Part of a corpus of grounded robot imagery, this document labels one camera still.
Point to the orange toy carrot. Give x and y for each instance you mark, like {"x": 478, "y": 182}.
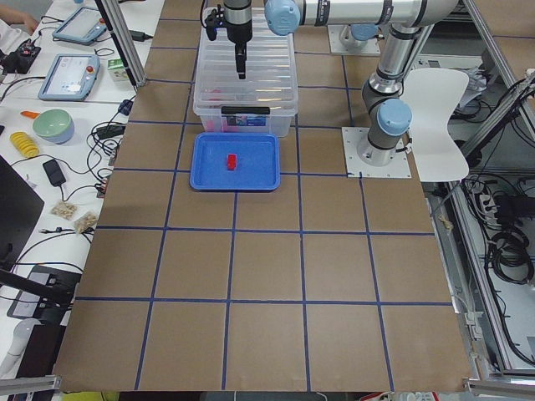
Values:
{"x": 30, "y": 114}

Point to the yellow toy corn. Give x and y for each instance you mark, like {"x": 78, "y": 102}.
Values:
{"x": 24, "y": 144}

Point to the clear plastic storage box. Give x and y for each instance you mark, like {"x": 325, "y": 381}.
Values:
{"x": 277, "y": 123}

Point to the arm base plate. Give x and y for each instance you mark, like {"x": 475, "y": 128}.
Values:
{"x": 365, "y": 161}
{"x": 354, "y": 39}

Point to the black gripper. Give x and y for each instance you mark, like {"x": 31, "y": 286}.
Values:
{"x": 238, "y": 34}

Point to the black power adapter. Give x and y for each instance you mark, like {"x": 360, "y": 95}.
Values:
{"x": 54, "y": 173}

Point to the green bowl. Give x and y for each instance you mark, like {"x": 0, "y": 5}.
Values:
{"x": 55, "y": 126}

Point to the green white carton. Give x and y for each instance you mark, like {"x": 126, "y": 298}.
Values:
{"x": 117, "y": 70}

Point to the blue teach pendant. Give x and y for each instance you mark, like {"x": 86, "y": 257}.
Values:
{"x": 70, "y": 78}
{"x": 84, "y": 27}

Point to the white plastic chair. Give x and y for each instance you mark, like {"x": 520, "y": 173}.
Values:
{"x": 433, "y": 94}

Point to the aluminium frame post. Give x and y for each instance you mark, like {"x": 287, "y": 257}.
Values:
{"x": 116, "y": 25}

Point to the clear plastic box lid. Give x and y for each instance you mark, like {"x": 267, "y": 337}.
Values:
{"x": 270, "y": 72}

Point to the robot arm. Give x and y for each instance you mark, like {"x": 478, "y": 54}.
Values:
{"x": 381, "y": 91}

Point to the black box latch handle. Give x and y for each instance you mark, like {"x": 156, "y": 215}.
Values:
{"x": 235, "y": 110}

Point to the blue plastic tray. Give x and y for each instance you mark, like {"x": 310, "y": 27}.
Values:
{"x": 258, "y": 162}

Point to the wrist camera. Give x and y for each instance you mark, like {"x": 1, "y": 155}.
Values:
{"x": 213, "y": 21}

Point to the red block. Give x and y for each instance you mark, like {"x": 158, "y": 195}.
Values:
{"x": 231, "y": 162}

